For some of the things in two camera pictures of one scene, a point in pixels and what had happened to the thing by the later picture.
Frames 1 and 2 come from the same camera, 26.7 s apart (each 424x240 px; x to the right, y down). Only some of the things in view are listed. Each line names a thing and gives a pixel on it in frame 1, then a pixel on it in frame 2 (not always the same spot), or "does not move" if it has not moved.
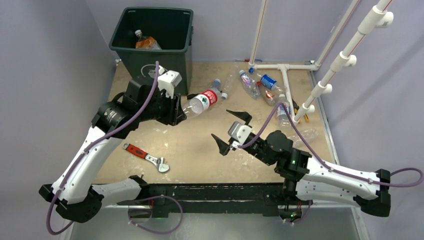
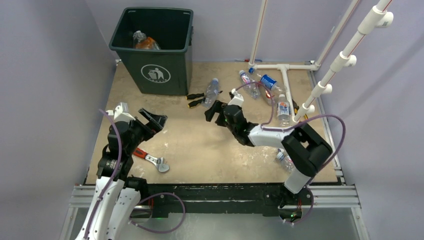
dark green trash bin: [172, 29] does not move
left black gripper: [175, 113] to [155, 121]
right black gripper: [224, 148] to [217, 106]
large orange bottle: [146, 42] does not move
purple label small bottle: [250, 85] does not move
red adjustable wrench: [159, 161] does not move
